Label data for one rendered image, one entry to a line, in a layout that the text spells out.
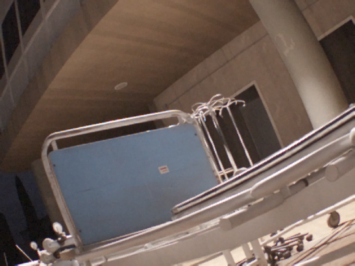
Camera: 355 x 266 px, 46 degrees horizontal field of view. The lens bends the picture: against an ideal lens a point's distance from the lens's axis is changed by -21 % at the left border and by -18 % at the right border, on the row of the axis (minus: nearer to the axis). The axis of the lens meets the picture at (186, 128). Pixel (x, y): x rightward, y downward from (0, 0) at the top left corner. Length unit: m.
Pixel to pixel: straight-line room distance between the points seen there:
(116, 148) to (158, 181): 0.19
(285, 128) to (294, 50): 3.10
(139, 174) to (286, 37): 4.04
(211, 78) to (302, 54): 4.15
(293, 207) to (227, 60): 8.18
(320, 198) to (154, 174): 1.00
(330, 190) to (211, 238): 0.34
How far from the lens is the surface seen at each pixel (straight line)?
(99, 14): 6.16
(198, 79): 9.55
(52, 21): 8.25
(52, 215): 11.37
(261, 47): 8.51
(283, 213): 0.92
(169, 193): 1.77
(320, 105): 5.37
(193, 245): 1.12
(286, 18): 5.60
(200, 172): 1.89
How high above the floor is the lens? 0.47
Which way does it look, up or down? 11 degrees up
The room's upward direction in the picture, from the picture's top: 23 degrees counter-clockwise
